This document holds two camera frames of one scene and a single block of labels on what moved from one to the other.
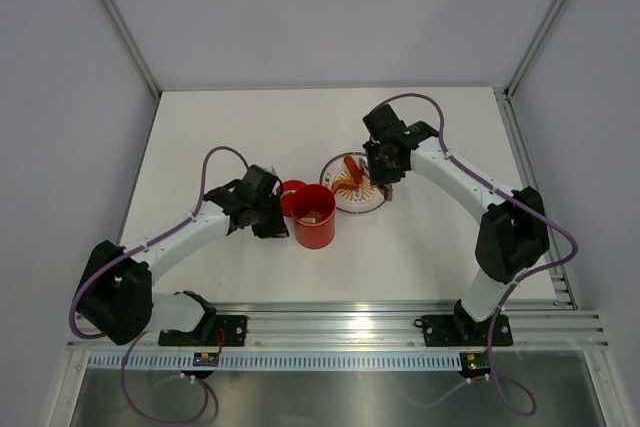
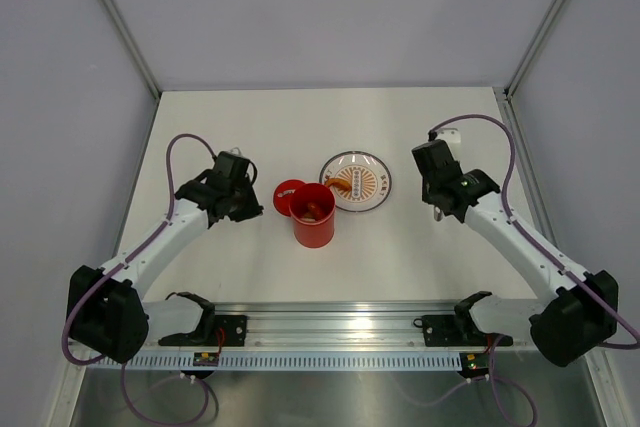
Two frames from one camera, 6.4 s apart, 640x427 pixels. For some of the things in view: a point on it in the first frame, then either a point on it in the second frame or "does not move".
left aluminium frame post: x=117 y=15 does not move
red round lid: x=287 y=190 does not move
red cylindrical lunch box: x=313 y=207 does not move
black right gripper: x=376 y=176 to x=425 y=195
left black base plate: x=219 y=330 does not move
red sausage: x=354 y=170 to x=314 y=210
